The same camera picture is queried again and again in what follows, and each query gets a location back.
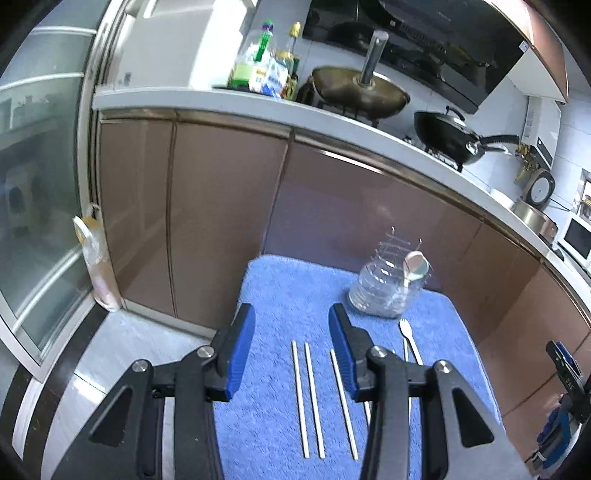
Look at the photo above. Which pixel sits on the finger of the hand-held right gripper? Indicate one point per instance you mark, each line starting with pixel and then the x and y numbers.
pixel 561 355

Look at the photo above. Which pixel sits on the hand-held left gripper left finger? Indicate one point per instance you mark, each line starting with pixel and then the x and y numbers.
pixel 242 355

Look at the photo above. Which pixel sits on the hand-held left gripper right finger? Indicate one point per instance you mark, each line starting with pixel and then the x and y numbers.
pixel 341 355

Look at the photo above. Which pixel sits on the wooden chopstick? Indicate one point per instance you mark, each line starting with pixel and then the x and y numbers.
pixel 344 406
pixel 368 413
pixel 315 401
pixel 300 401

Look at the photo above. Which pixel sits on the white plastic fork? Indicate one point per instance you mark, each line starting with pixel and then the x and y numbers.
pixel 405 330

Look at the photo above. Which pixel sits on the person's right hand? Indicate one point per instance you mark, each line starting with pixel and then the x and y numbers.
pixel 556 424

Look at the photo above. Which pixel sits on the blue towel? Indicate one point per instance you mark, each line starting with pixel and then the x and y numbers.
pixel 277 300

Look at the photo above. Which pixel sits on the white spoon in holder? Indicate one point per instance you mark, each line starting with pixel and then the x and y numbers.
pixel 415 267

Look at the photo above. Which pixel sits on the white microwave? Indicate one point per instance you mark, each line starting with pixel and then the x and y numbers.
pixel 576 237

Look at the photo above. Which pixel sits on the brown kitchen base cabinet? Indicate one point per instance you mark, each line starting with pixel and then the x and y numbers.
pixel 221 221

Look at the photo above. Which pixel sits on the rice cooker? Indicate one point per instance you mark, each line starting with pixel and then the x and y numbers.
pixel 538 203

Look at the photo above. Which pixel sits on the hanging plastic bag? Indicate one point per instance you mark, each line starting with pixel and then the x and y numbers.
pixel 99 267

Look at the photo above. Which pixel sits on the yellow gas valves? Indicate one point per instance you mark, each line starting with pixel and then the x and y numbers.
pixel 526 161

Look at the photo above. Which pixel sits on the gas stove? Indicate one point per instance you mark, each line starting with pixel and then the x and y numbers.
pixel 443 157

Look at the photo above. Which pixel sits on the white water heater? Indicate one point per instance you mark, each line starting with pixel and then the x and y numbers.
pixel 538 129

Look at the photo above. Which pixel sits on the black wok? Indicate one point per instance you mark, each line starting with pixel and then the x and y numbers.
pixel 448 134

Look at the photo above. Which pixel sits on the glass sliding door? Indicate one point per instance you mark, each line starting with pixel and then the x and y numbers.
pixel 37 207

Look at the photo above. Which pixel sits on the white kitchen countertop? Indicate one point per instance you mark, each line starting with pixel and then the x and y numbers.
pixel 231 99

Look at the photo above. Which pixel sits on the bronze wok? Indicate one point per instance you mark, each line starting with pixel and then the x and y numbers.
pixel 360 94

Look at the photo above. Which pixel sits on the dark sauce bottle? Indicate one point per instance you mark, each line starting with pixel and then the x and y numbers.
pixel 305 90

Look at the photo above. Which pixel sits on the white salt bag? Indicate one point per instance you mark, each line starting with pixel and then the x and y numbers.
pixel 276 76

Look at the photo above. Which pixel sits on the green bottle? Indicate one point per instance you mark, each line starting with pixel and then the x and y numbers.
pixel 247 69

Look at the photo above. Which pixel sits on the yellow cap oil bottle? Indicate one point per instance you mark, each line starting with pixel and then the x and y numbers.
pixel 292 55

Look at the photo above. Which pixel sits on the black range hood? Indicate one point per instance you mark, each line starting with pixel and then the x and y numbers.
pixel 415 41

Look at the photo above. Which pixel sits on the brown wall cabinet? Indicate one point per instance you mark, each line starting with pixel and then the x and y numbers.
pixel 549 46

